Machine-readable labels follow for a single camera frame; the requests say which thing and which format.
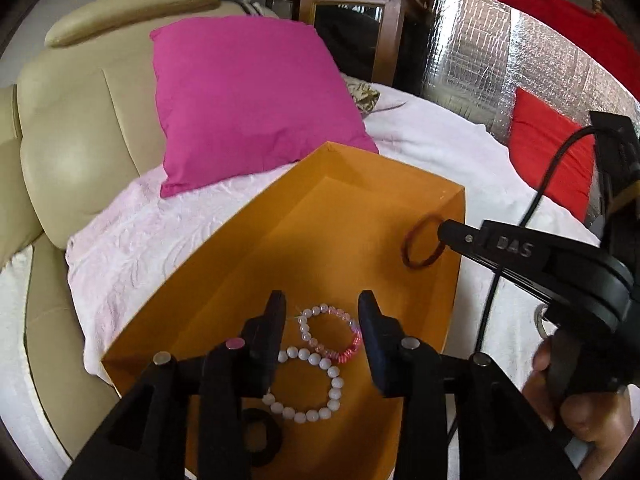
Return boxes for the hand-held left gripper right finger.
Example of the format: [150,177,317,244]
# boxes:
[357,290,581,480]

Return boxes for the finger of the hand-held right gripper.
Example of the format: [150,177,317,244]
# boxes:
[437,219,494,263]

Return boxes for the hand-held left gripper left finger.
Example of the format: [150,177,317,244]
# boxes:
[62,290,288,480]

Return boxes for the brown hair tie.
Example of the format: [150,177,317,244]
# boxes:
[401,214,447,268]

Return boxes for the orange cardboard box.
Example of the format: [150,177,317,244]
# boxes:
[100,141,467,480]

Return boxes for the person's right hand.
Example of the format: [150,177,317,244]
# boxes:
[520,337,637,467]

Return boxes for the black scrunchie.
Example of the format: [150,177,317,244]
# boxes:
[240,407,283,466]

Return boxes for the red square pillow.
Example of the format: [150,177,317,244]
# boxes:
[506,87,598,223]

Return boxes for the pale pink blanket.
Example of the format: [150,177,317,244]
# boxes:
[65,72,640,411]

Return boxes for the patterned cloth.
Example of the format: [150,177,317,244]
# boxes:
[345,77,381,113]

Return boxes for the silver foil insulation panel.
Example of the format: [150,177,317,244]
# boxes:
[422,0,640,231]

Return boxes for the wooden cabinet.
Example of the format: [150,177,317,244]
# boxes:
[291,0,431,96]

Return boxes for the magenta pillow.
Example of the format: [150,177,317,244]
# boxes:
[150,15,379,198]

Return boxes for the large red cushion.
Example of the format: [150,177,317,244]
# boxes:
[492,0,631,98]

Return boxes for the cream leather sofa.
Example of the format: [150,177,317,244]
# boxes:
[0,0,281,480]

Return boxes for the striped cloth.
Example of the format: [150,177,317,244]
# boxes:
[239,0,278,20]

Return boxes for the pink bead bracelet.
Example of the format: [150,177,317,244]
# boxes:
[297,303,363,363]

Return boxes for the white bead bracelet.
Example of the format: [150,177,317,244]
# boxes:
[262,345,346,423]

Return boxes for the black cable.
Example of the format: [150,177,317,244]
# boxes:
[447,125,608,441]

